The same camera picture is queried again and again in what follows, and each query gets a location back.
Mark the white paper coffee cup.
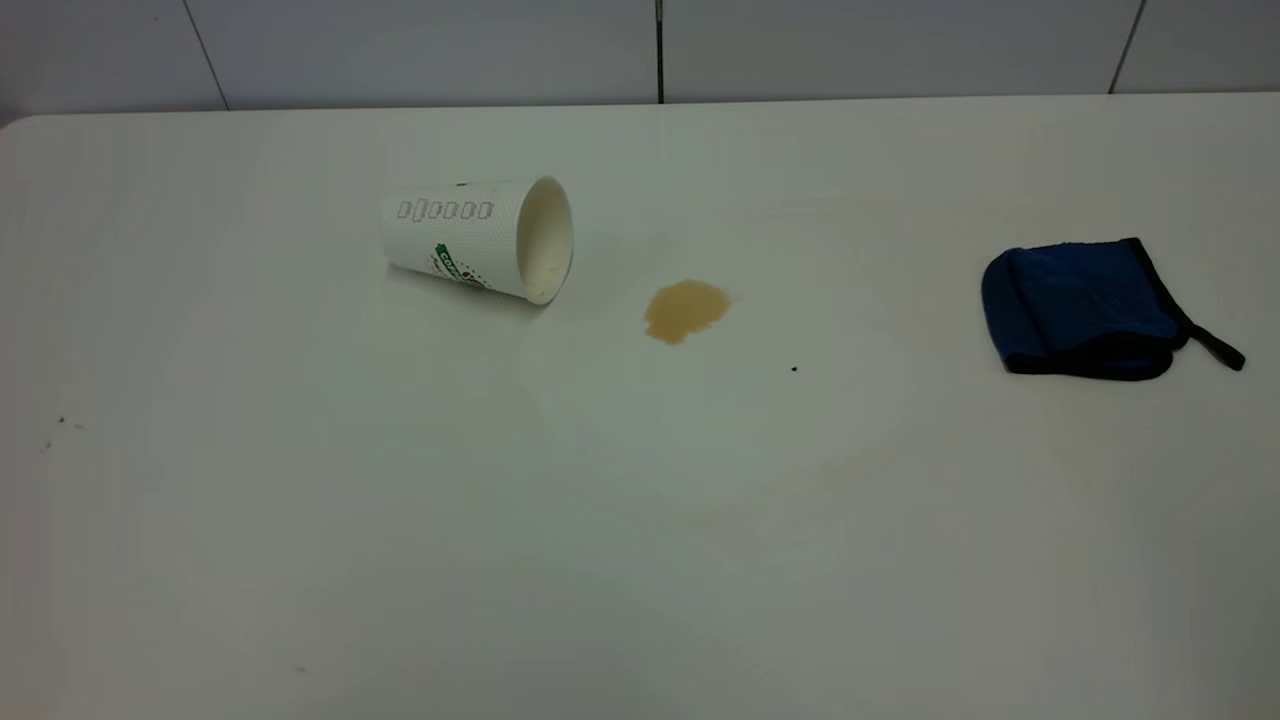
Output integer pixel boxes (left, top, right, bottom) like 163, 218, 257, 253
378, 176, 575, 306

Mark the blue cloth with black trim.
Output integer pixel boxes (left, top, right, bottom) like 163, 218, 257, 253
981, 237, 1247, 382

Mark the brown coffee spill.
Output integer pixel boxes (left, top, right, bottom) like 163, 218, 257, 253
643, 279, 733, 347

